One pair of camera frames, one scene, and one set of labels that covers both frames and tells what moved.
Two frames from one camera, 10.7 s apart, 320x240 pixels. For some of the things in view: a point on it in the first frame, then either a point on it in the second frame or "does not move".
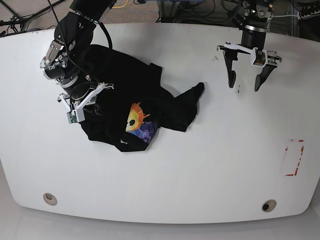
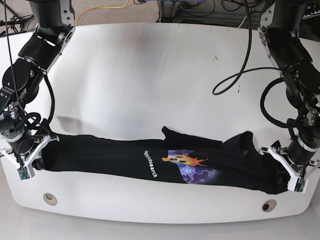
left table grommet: [50, 199] does not move
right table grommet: [269, 205] does not move
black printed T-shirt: [133, 104] → [237, 162]
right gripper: [259, 58] → [296, 157]
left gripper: [89, 98] → [26, 149]
